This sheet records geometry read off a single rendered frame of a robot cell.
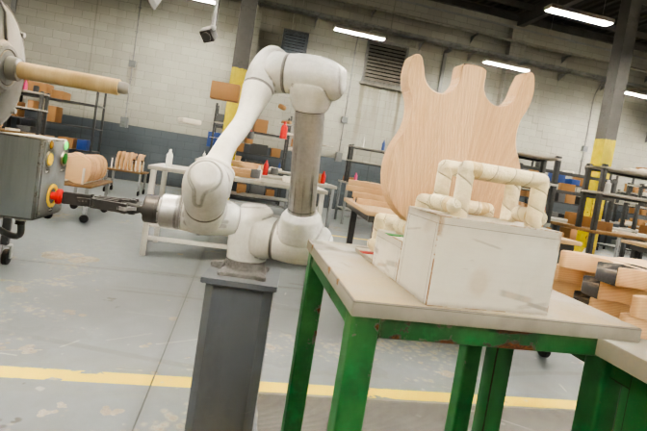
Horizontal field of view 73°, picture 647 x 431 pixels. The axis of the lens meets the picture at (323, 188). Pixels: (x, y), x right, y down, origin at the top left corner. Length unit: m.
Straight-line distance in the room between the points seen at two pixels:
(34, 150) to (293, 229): 0.81
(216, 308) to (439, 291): 1.00
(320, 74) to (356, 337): 0.85
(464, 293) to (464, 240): 0.10
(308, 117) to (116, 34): 11.37
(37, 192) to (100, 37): 11.59
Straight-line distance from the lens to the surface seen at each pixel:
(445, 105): 1.07
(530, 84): 1.20
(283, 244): 1.61
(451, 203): 0.87
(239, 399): 1.81
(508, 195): 1.03
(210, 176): 1.02
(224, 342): 1.73
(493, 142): 1.14
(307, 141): 1.48
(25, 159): 1.25
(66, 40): 12.97
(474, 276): 0.90
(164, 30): 12.50
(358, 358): 0.87
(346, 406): 0.91
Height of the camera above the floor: 1.16
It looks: 3 degrees down
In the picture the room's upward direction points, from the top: 9 degrees clockwise
